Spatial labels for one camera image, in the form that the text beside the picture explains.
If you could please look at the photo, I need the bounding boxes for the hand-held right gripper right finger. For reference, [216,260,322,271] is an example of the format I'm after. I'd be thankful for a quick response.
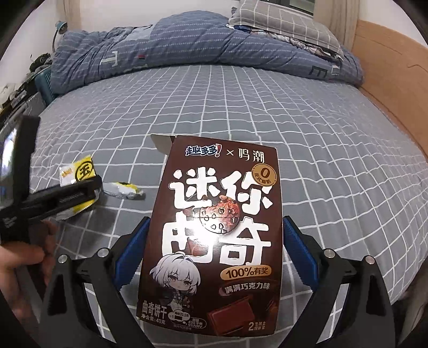
[282,216,402,348]

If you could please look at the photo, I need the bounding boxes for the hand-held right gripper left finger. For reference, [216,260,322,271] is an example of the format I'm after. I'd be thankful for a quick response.
[42,217,152,348]

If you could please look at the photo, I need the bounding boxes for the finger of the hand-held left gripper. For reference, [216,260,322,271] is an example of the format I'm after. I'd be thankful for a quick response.
[28,194,96,221]
[28,176,103,201]

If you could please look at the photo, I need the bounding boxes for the yellow snack wrapper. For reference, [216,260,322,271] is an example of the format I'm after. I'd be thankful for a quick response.
[57,154,97,221]

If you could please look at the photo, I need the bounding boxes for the brown cookie box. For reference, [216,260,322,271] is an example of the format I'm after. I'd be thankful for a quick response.
[137,134,285,338]

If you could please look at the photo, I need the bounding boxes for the person's left hand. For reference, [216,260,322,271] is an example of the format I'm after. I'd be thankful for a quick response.
[0,219,60,302]

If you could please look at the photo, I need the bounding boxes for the small crumpled snack wrapper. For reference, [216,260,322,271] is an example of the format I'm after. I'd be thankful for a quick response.
[101,181,145,201]

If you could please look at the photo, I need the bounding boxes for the grey suitcase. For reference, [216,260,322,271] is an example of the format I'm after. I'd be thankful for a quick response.
[3,92,43,124]

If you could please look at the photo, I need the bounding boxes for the teal suitcase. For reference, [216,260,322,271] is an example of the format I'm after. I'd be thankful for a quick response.
[36,69,54,108]

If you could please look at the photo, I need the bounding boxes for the blue desk lamp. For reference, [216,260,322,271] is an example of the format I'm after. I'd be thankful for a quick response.
[52,20,67,54]

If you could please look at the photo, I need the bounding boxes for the blue striped quilt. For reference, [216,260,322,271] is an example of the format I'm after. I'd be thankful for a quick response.
[50,13,365,96]

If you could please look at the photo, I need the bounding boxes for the dark printed cloth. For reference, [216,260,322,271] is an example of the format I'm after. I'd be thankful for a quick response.
[301,42,345,66]

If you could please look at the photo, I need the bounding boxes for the wooden headboard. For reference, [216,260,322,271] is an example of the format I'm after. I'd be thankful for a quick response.
[351,20,428,151]

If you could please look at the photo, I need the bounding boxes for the grey checked pillow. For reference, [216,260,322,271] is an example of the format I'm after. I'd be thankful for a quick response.
[228,0,343,54]

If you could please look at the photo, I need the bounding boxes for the beige curtain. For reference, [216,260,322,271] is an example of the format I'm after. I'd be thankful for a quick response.
[314,0,360,51]

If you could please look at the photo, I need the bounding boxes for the dark framed window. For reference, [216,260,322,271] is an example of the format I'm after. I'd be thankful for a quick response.
[262,0,316,6]

